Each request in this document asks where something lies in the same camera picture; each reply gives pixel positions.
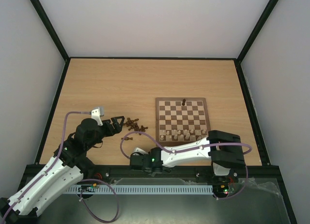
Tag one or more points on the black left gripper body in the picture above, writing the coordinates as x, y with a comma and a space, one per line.
108, 132

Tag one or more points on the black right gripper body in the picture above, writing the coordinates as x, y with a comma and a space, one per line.
135, 159

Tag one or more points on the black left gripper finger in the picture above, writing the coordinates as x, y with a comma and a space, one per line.
117, 127
119, 120

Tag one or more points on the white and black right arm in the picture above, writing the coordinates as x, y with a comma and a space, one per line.
224, 151

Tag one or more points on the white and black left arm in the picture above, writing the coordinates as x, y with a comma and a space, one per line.
68, 166

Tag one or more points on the pile of dark chess pieces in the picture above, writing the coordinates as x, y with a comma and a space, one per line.
133, 125

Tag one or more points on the wooden chessboard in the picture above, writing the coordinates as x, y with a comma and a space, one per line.
192, 119

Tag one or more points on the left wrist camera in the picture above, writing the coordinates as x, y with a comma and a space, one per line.
97, 113

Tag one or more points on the light blue cable duct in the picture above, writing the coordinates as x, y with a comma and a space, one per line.
141, 189

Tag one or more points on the black enclosure frame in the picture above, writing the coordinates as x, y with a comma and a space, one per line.
266, 170

